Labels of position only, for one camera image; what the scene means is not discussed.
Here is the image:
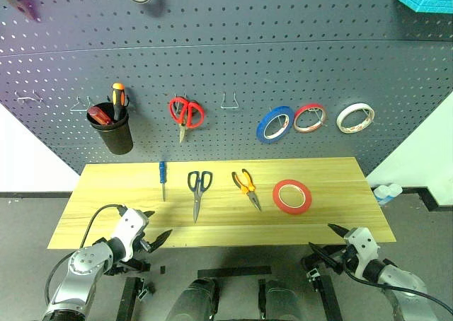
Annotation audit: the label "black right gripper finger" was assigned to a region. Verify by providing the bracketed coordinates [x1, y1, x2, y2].
[308, 242, 343, 275]
[327, 223, 350, 238]

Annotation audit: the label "black plastic cup holder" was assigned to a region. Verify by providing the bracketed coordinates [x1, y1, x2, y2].
[86, 102, 134, 156]

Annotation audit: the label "wide red tape roll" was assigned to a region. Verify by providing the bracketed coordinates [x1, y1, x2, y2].
[271, 178, 314, 216]

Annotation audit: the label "white tape roll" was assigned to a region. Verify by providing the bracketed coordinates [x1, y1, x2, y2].
[336, 102, 376, 135]

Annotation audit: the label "grey metal pegboard wall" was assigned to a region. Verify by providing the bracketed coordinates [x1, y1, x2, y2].
[0, 0, 453, 175]

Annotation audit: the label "black upright bar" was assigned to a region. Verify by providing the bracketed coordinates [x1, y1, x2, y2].
[257, 278, 268, 321]

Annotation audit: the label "orange and black pliers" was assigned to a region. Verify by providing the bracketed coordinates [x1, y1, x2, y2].
[231, 168, 263, 214]

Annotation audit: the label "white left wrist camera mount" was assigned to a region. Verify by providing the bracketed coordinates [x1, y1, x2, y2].
[110, 207, 150, 259]

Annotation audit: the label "blue handled screwdriver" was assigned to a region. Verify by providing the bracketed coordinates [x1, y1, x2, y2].
[158, 160, 168, 203]

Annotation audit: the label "dark rounded shape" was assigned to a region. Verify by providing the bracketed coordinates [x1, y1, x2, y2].
[263, 279, 313, 321]
[165, 277, 221, 321]

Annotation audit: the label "black handled scissors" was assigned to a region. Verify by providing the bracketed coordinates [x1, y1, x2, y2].
[187, 170, 214, 225]

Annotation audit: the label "black floor tape strip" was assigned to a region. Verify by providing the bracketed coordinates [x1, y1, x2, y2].
[196, 265, 273, 279]

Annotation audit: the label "black metal table leg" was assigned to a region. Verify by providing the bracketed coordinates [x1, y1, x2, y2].
[301, 255, 345, 321]
[105, 259, 156, 321]

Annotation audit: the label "metal wire pegboard hook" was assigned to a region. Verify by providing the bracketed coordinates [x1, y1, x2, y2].
[69, 95, 91, 115]
[15, 91, 46, 105]
[220, 91, 239, 110]

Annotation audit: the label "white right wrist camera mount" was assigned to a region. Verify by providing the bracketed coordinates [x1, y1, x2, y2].
[343, 226, 379, 280]

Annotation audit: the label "orange and black screwdriver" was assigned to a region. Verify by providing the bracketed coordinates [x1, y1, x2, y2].
[111, 82, 127, 122]

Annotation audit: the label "red handled scissors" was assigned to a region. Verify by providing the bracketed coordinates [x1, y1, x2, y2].
[168, 95, 207, 144]

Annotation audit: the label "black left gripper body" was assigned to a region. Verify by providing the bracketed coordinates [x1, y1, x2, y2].
[133, 228, 152, 255]

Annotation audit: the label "blue tape roll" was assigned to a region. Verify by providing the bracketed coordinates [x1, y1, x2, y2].
[256, 105, 295, 145]

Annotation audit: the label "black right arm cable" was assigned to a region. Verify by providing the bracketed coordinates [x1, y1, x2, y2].
[343, 268, 453, 313]

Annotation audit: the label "red handled screwdriver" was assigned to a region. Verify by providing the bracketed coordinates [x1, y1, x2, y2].
[87, 105, 114, 126]

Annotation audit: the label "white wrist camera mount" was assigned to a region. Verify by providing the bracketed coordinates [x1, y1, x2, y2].
[110, 207, 150, 259]
[343, 226, 379, 280]

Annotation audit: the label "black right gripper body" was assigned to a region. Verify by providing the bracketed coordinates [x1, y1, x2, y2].
[331, 244, 357, 272]

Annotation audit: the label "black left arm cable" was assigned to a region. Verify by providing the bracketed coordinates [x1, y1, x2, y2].
[44, 204, 125, 305]

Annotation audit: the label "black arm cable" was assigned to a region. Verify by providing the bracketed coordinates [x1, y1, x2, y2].
[343, 268, 453, 313]
[44, 204, 125, 305]

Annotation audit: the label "thin red tape roll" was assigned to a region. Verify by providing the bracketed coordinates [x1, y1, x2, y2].
[293, 103, 328, 135]

